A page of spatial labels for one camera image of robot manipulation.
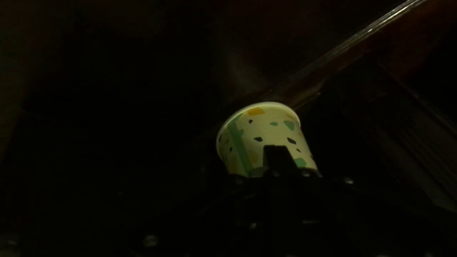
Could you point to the white paper cup coloured dots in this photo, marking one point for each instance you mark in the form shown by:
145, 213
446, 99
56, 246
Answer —
248, 137

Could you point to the dark wooden secretary desk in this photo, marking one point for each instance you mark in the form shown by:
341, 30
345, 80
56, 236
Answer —
372, 37

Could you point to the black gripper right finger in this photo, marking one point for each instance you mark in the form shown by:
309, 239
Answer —
289, 162

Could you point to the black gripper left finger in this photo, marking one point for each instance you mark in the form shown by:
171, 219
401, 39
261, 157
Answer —
272, 159

